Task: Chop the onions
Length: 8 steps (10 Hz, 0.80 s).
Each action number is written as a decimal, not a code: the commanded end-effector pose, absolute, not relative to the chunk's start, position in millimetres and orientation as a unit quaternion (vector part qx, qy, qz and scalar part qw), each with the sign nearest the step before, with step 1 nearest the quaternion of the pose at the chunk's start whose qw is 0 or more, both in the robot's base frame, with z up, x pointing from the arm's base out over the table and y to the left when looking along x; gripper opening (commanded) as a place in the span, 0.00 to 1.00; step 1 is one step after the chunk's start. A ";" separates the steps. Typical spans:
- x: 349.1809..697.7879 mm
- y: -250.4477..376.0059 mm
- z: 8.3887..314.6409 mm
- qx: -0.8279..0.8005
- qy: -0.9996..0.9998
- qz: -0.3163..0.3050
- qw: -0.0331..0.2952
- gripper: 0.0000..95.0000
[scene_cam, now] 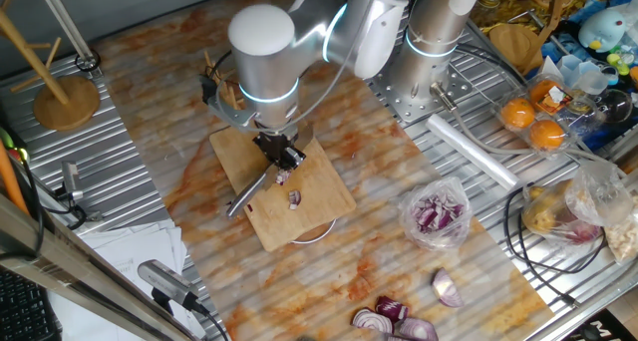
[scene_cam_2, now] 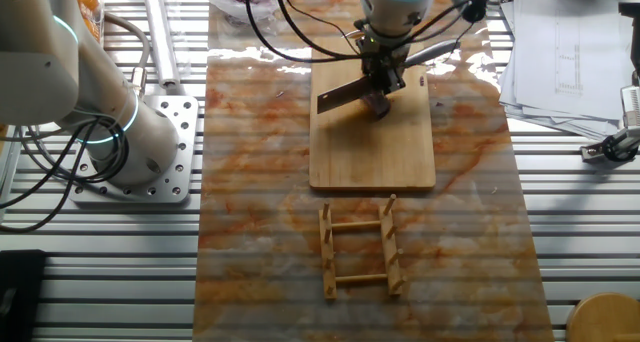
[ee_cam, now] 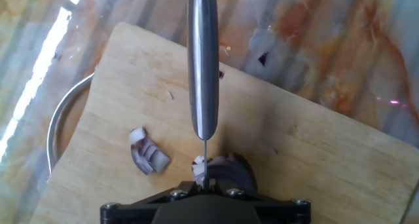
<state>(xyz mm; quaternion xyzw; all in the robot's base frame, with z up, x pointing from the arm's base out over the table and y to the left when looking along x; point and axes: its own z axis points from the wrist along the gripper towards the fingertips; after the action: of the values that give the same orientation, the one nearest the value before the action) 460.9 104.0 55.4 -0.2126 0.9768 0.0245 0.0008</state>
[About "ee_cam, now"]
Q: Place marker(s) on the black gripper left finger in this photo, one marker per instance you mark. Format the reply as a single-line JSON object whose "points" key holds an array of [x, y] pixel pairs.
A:
{"points": [[144, 202]]}

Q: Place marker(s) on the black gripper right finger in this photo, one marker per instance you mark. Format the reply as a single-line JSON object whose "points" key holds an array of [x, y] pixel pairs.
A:
{"points": [[281, 209]]}

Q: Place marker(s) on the steel cleaver knife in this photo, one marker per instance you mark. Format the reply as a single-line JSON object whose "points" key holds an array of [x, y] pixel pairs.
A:
{"points": [[203, 70]]}

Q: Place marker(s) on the small red onion piece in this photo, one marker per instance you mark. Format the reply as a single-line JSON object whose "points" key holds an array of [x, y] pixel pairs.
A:
{"points": [[150, 155]]}

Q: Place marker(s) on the wooden cutting board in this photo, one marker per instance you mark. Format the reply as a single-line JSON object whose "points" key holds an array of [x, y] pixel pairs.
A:
{"points": [[294, 158]]}

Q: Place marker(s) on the large red onion chunk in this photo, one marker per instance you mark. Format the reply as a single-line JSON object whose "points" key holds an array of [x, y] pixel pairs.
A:
{"points": [[235, 171]]}

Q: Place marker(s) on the white onion flake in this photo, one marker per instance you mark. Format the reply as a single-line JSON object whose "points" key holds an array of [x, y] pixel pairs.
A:
{"points": [[170, 95]]}

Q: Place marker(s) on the purple onion skin scrap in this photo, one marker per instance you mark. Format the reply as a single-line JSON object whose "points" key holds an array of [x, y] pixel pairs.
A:
{"points": [[221, 74], [57, 57]]}

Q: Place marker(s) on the orange marble pattern mat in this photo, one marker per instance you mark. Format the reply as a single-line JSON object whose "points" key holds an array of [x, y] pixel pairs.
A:
{"points": [[327, 21]]}

